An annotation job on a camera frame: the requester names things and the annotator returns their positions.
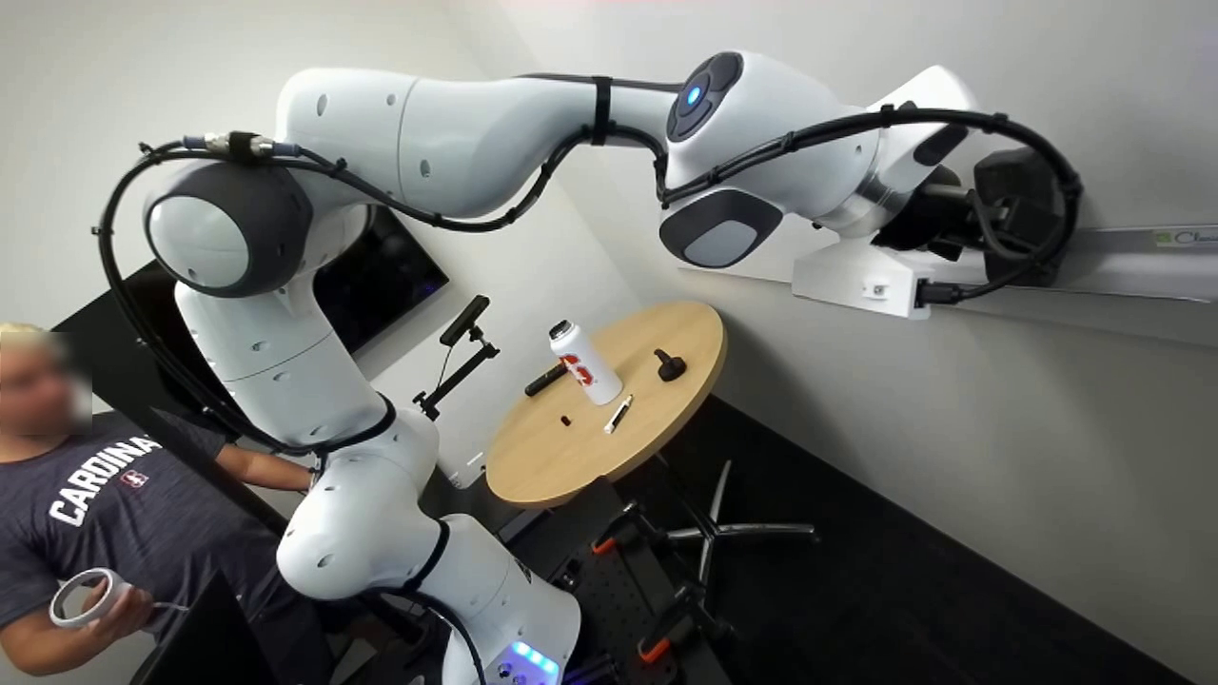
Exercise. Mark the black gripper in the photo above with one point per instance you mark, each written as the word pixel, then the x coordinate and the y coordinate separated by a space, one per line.
pixel 933 209

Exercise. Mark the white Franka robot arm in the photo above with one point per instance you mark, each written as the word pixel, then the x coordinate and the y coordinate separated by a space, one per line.
pixel 445 137

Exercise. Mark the silver whiteboard tray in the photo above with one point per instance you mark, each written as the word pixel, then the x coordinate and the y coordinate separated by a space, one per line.
pixel 1154 269

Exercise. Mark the black bottle lid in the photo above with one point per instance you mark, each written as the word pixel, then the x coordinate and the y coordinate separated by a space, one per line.
pixel 669 365

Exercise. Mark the white steel water bottle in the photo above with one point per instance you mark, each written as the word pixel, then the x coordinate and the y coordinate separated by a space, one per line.
pixel 588 364

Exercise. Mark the black stick-shaped object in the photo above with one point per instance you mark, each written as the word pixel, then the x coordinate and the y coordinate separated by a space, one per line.
pixel 546 376

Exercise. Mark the person in grey shirt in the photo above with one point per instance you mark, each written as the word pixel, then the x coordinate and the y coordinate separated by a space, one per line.
pixel 116 507

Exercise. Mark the white VR controller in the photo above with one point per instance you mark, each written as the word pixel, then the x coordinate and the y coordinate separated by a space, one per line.
pixel 87 596

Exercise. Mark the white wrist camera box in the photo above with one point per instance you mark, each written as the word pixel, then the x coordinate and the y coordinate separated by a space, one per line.
pixel 879 279

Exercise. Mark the white wall whiteboard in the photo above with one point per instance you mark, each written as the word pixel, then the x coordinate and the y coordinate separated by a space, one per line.
pixel 1143 101

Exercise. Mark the black stereo camera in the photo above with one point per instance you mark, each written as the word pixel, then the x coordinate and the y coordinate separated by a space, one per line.
pixel 465 318

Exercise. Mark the black camera stand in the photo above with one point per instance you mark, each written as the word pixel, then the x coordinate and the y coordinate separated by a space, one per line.
pixel 451 376

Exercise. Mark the black wall monitor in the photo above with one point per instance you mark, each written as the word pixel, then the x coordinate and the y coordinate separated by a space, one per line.
pixel 381 279

